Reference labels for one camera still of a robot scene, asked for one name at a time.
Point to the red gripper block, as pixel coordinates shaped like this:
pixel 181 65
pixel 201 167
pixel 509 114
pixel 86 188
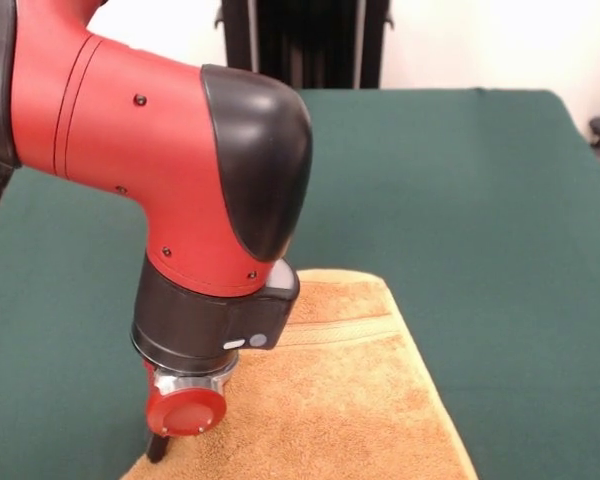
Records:
pixel 185 410

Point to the tan terry towel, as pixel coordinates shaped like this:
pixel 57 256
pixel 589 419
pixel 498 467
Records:
pixel 330 400

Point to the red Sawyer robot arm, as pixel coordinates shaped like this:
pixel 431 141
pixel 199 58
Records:
pixel 155 150

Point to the dark green table cloth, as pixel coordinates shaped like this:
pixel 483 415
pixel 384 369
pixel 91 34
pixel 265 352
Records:
pixel 455 200

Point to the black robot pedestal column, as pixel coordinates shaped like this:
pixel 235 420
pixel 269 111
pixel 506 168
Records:
pixel 305 45

